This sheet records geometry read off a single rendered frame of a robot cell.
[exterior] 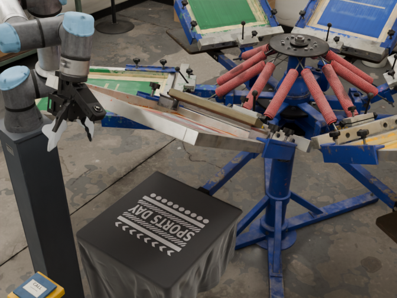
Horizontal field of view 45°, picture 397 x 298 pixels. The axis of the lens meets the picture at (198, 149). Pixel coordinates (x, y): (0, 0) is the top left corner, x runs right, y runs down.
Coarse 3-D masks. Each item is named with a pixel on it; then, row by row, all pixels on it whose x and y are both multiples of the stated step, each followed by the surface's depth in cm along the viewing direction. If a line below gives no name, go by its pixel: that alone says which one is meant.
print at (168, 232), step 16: (144, 208) 192; (160, 208) 192; (176, 208) 192; (112, 224) 184; (128, 224) 185; (144, 224) 185; (160, 224) 185; (176, 224) 185; (192, 224) 185; (144, 240) 178; (160, 240) 178; (176, 240) 178
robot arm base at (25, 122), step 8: (32, 104) 190; (8, 112) 188; (16, 112) 187; (24, 112) 188; (32, 112) 190; (40, 112) 196; (8, 120) 189; (16, 120) 189; (24, 120) 189; (32, 120) 191; (40, 120) 194; (8, 128) 191; (16, 128) 189; (24, 128) 190; (32, 128) 191
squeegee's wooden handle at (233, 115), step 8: (176, 96) 195; (184, 96) 193; (192, 96) 192; (192, 104) 195; (200, 104) 189; (208, 104) 188; (216, 104) 187; (216, 112) 188; (224, 112) 184; (232, 112) 183; (240, 112) 182; (240, 120) 181; (248, 120) 179; (256, 120) 178
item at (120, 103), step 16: (48, 80) 153; (96, 96) 143; (112, 96) 177; (128, 96) 185; (128, 112) 137; (144, 112) 135; (176, 112) 217; (192, 112) 214; (160, 128) 132; (176, 128) 129; (192, 128) 129; (224, 128) 206; (192, 144) 127; (208, 144) 133; (224, 144) 141; (240, 144) 151; (256, 144) 162
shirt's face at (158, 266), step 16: (160, 176) 209; (144, 192) 200; (160, 192) 201; (176, 192) 201; (192, 192) 201; (112, 208) 192; (128, 208) 192; (192, 208) 193; (208, 208) 193; (224, 208) 193; (96, 224) 184; (208, 224) 185; (224, 224) 185; (96, 240) 177; (112, 240) 178; (128, 240) 178; (192, 240) 178; (208, 240) 178; (128, 256) 171; (144, 256) 171; (160, 256) 171; (176, 256) 171; (192, 256) 172; (144, 272) 165; (160, 272) 165; (176, 272) 165
